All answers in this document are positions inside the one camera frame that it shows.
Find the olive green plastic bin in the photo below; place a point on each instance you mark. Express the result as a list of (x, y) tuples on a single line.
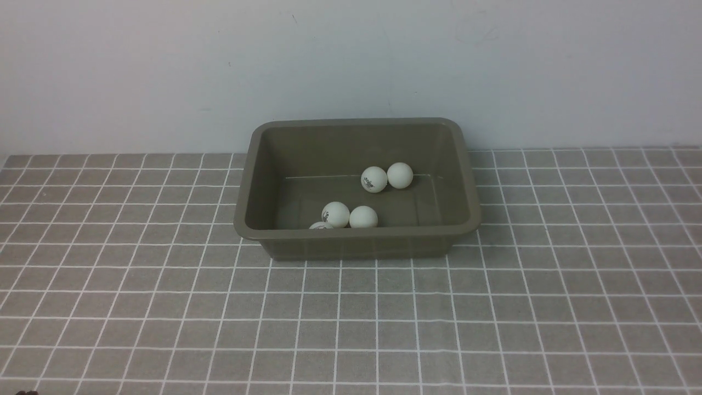
[(294, 168)]

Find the white printed ping-pong ball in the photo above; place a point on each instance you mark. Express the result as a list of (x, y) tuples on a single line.
[(374, 179)]

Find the grey checked tablecloth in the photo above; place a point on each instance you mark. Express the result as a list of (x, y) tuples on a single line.
[(123, 274)]

